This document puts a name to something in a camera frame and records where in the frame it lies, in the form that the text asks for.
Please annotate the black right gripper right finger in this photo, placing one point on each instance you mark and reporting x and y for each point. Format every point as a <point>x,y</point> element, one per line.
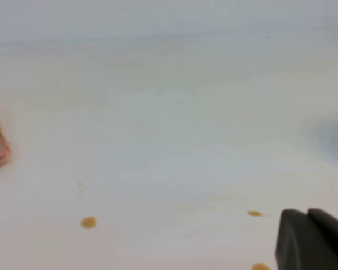
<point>328,226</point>

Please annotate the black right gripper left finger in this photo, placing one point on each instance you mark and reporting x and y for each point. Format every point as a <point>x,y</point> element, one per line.
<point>300,244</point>

